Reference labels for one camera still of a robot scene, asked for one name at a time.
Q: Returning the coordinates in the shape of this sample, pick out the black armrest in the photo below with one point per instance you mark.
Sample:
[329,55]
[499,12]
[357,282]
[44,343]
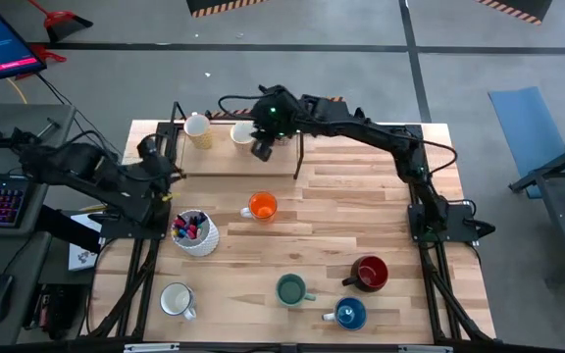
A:
[66,229]

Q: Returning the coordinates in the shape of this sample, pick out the black marker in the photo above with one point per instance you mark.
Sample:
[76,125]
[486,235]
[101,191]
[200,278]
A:
[201,219]

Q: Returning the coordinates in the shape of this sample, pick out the black device on desk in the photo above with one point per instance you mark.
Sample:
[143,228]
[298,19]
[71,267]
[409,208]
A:
[3,138]

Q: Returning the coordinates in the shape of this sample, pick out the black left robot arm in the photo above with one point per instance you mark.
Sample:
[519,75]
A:
[91,169]

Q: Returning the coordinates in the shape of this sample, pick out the red floral mug yellow rim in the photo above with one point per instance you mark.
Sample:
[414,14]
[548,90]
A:
[241,133]

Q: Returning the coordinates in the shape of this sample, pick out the grey metal rod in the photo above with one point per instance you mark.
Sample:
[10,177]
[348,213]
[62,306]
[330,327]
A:
[47,128]

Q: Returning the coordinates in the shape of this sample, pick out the red black broom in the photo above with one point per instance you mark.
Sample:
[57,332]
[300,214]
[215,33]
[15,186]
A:
[66,22]

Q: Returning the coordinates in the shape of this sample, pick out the orange and white mug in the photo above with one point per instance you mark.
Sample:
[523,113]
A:
[263,206]

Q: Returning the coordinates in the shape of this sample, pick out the black metal table frame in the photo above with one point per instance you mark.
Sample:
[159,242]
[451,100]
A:
[433,294]

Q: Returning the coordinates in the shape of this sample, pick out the white printed box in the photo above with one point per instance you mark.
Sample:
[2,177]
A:
[82,255]

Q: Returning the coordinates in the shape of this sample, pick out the white textured pen holder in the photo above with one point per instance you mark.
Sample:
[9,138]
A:
[206,242]

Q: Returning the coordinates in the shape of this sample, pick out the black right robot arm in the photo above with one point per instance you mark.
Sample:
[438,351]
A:
[385,137]

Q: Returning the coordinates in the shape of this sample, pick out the blue floor mat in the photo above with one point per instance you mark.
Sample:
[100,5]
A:
[528,132]

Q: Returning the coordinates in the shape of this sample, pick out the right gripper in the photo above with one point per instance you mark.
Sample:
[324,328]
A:
[277,115]

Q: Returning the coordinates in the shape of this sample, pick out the blue striped white mug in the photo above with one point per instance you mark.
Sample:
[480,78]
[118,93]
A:
[174,299]

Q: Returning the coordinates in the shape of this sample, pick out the blue marker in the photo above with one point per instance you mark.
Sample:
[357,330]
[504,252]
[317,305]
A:
[178,234]

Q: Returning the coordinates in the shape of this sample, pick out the wooden shelf riser black legs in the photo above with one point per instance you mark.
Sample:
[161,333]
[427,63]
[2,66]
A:
[223,162]

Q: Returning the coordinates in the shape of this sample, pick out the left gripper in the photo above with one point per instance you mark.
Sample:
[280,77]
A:
[157,164]

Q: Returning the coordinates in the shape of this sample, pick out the mint green faceted mug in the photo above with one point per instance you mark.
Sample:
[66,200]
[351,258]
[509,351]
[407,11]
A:
[291,290]

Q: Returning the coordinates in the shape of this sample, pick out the yellow dotted white mug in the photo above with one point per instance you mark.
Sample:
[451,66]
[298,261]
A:
[196,125]

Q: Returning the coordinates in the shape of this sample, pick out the grey desk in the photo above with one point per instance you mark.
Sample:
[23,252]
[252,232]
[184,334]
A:
[13,255]

